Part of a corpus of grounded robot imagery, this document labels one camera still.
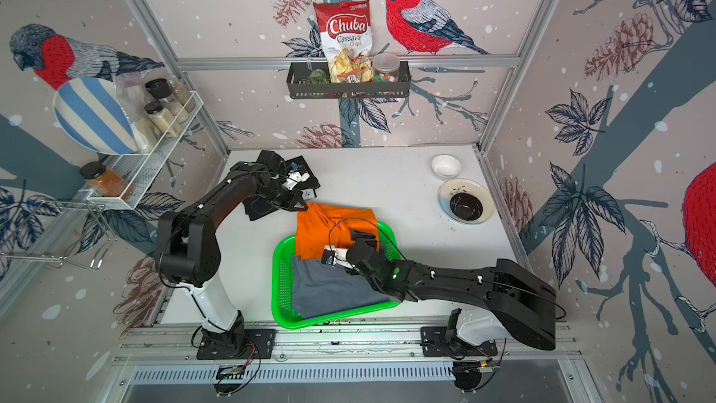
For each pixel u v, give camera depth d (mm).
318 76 920
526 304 420
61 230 570
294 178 854
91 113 660
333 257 673
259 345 738
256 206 773
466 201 957
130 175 728
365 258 580
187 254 486
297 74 922
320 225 856
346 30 795
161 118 762
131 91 698
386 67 816
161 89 798
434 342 724
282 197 791
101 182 611
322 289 816
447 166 1104
